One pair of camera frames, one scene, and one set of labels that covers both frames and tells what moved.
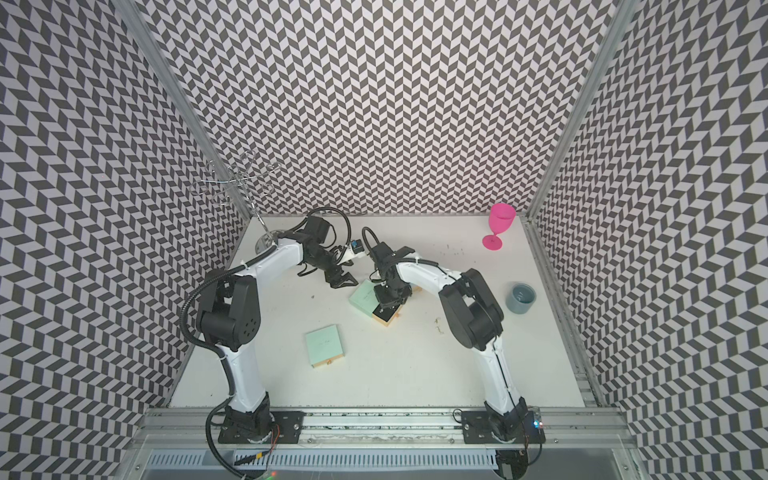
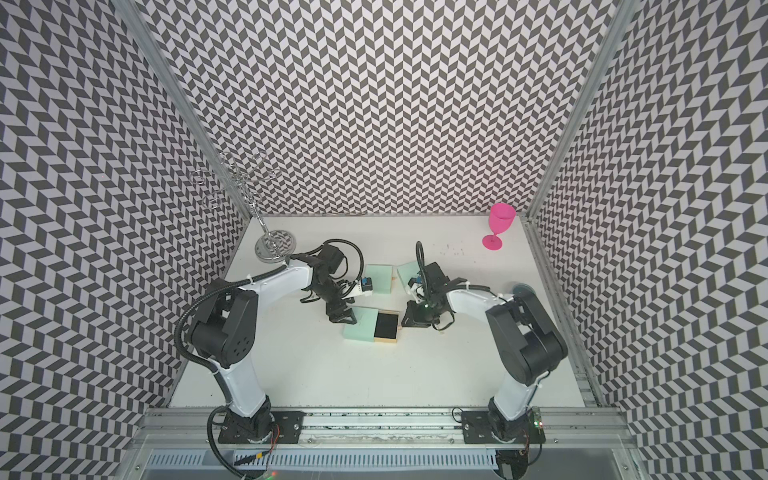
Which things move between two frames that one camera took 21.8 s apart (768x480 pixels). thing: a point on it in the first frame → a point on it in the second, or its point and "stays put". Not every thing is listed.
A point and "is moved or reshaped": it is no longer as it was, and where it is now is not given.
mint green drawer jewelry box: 364,298 is moved or reshaped
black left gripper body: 325,261 → 331,293
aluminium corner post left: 133,12 stays put
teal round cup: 520,298 stays put
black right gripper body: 392,293 → 425,314
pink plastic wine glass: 501,217 stays put
